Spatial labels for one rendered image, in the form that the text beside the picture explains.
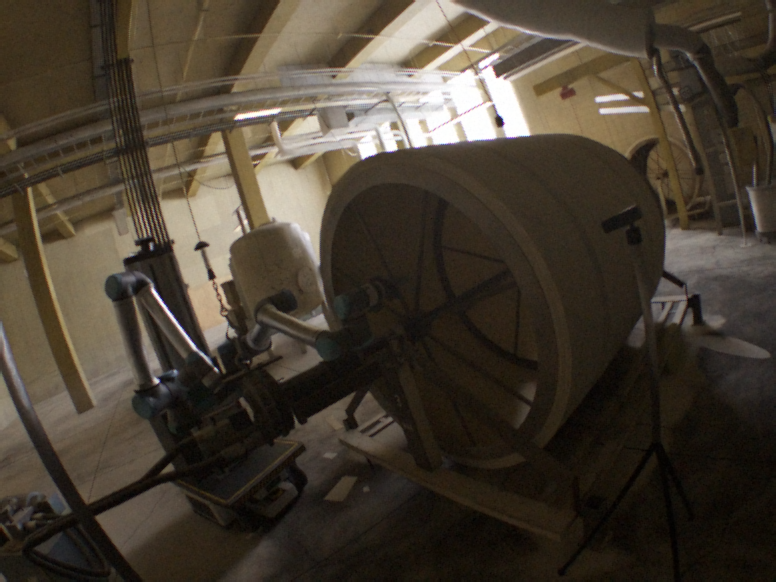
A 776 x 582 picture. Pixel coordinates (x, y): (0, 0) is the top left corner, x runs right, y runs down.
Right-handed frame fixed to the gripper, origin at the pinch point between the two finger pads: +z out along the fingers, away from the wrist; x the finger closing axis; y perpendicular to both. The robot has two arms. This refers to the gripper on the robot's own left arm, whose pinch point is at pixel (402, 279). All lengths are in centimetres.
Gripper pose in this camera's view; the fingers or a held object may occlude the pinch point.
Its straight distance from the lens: 167.5
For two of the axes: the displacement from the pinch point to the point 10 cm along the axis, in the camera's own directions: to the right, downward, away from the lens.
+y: 0.2, -8.4, -5.4
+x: -6.5, -4.3, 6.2
